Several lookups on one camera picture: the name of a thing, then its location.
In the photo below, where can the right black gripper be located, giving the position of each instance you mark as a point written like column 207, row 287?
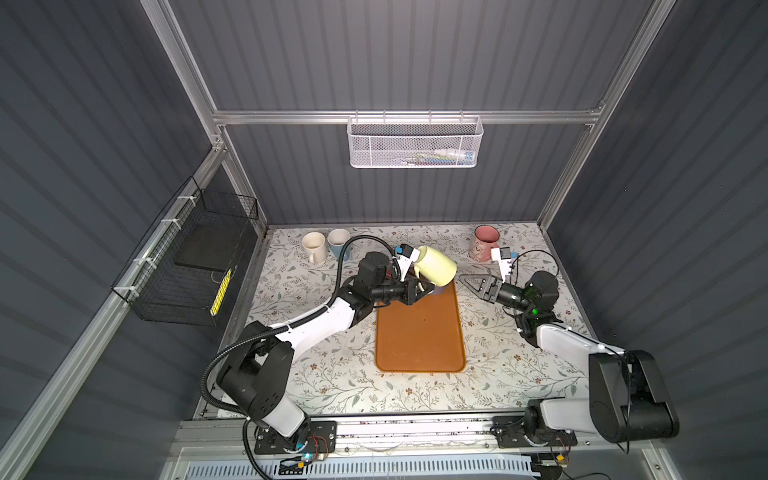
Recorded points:
column 493, row 287

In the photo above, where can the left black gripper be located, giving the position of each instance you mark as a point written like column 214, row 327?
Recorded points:
column 411, row 293

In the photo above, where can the light green mug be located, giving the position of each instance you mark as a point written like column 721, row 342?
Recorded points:
column 434, row 266

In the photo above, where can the pink patterned mug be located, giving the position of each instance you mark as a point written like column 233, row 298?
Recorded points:
column 485, row 238

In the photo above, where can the blue mug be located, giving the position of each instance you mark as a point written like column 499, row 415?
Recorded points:
column 337, row 240

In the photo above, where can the white mug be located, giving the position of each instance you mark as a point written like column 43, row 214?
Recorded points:
column 314, row 245

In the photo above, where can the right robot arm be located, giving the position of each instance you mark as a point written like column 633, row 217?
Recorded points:
column 627, row 397

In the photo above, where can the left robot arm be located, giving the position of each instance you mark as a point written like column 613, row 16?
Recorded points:
column 254, row 372

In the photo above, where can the orange plastic tray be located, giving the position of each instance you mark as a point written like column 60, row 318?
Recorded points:
column 425, row 337

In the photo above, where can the yellow marker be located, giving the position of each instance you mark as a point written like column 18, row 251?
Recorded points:
column 220, row 294

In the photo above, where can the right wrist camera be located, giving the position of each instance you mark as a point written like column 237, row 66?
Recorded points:
column 505, row 259

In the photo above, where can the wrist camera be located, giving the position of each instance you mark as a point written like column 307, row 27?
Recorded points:
column 405, row 256
column 505, row 259

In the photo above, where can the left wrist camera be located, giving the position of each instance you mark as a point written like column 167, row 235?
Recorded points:
column 405, row 256

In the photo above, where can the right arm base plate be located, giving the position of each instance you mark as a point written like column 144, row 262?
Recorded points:
column 516, row 431

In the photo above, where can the white wire mesh basket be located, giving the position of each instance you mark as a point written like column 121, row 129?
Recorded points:
column 427, row 142

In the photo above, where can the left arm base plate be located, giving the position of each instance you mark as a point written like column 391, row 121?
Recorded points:
column 312, row 437

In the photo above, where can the white slotted cable duct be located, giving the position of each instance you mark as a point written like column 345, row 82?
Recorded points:
column 394, row 467

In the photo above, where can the black wire basket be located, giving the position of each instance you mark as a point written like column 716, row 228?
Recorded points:
column 174, row 277

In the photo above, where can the aluminium rail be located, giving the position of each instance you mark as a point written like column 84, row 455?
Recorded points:
column 374, row 431

